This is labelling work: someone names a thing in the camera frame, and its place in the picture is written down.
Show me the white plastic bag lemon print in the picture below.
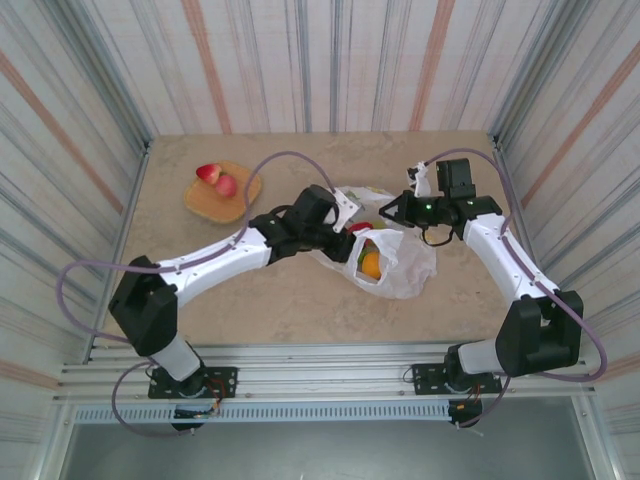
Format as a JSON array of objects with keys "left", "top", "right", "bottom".
[{"left": 307, "top": 185, "right": 439, "bottom": 301}]

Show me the wooden fruit tray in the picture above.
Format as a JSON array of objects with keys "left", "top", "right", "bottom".
[{"left": 183, "top": 159, "right": 264, "bottom": 224}]

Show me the black base electronics module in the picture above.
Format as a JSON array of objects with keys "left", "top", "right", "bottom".
[
  {"left": 447, "top": 398, "right": 485, "bottom": 430},
  {"left": 172, "top": 405, "right": 224, "bottom": 432}
]

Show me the thin black cable loop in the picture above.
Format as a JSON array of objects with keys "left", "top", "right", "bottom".
[{"left": 418, "top": 223, "right": 455, "bottom": 248}]

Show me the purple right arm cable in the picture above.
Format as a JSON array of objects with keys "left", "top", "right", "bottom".
[{"left": 422, "top": 147, "right": 609, "bottom": 430}]

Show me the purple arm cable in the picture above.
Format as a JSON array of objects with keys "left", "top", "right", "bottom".
[
  {"left": 55, "top": 151, "right": 337, "bottom": 439},
  {"left": 422, "top": 147, "right": 609, "bottom": 430}
]

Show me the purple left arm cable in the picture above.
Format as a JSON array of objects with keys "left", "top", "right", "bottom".
[{"left": 55, "top": 151, "right": 337, "bottom": 439}]

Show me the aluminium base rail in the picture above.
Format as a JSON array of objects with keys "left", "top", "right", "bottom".
[{"left": 52, "top": 342, "right": 599, "bottom": 407}]

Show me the white slotted cable duct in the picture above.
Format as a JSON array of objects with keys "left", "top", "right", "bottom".
[{"left": 72, "top": 402, "right": 452, "bottom": 425}]

